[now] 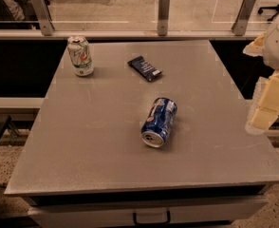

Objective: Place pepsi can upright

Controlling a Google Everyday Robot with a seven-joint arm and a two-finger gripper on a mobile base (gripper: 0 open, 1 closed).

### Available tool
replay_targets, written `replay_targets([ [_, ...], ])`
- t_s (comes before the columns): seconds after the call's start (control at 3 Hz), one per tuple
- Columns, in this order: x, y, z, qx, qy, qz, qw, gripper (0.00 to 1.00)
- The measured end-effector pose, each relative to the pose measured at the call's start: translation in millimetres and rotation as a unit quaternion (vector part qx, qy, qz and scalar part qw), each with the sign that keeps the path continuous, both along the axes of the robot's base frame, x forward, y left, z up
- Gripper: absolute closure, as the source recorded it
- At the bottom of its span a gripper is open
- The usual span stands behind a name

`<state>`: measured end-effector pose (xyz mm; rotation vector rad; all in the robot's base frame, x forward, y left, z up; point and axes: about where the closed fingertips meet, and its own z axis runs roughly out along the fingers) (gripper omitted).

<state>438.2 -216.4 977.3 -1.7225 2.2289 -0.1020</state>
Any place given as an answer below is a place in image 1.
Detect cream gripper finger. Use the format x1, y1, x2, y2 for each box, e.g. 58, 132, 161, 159
247, 70, 279, 131
243, 32, 266, 57

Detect blue pepsi can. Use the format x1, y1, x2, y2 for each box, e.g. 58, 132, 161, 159
141, 98, 177, 148

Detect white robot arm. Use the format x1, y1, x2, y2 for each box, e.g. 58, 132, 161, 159
243, 15, 279, 135

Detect white green 7up can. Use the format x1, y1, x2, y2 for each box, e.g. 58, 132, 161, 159
67, 35, 94, 77

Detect dark blue snack wrapper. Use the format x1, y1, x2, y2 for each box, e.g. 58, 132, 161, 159
127, 56, 162, 82

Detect seated person in background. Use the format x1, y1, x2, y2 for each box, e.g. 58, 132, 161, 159
0, 0, 39, 29

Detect right metal glass bracket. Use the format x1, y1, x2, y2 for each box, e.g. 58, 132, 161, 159
232, 0, 256, 36

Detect metal glass bracket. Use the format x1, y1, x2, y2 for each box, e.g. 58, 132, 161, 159
158, 0, 170, 36
31, 0, 54, 36
232, 0, 256, 36

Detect middle metal glass bracket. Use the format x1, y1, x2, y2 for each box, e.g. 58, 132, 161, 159
158, 0, 170, 36

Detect white drawer with black handle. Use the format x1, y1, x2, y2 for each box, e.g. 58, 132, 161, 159
28, 195, 268, 228

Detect left metal glass bracket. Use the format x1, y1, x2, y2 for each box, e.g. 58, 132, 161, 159
31, 0, 54, 36

